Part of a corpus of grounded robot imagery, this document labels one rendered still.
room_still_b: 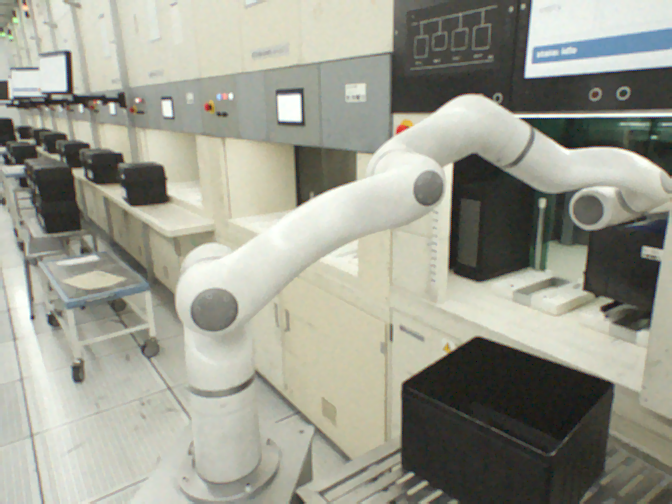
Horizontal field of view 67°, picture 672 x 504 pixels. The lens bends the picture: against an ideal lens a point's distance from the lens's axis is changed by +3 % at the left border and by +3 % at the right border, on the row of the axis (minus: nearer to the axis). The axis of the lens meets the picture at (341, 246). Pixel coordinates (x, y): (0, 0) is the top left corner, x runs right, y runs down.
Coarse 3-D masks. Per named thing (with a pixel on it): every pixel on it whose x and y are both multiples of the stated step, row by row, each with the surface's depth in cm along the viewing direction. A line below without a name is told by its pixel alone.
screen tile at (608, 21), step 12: (624, 0) 89; (636, 0) 88; (648, 0) 86; (660, 0) 85; (612, 12) 91; (624, 12) 89; (636, 12) 88; (648, 12) 86; (660, 12) 85; (600, 24) 93; (612, 24) 91; (624, 24) 90; (636, 24) 88
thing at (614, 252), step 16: (624, 224) 129; (592, 240) 121; (608, 240) 118; (624, 240) 115; (640, 240) 112; (656, 240) 110; (592, 256) 122; (608, 256) 119; (624, 256) 116; (640, 256) 113; (656, 256) 110; (592, 272) 123; (608, 272) 119; (624, 272) 116; (640, 272) 114; (656, 272) 111; (592, 288) 123; (608, 288) 120; (624, 288) 117; (640, 288) 114; (656, 288) 112; (608, 304) 124; (640, 304) 115
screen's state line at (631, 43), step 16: (640, 32) 88; (656, 32) 86; (544, 48) 102; (560, 48) 99; (576, 48) 97; (592, 48) 95; (608, 48) 92; (624, 48) 90; (640, 48) 88; (656, 48) 86
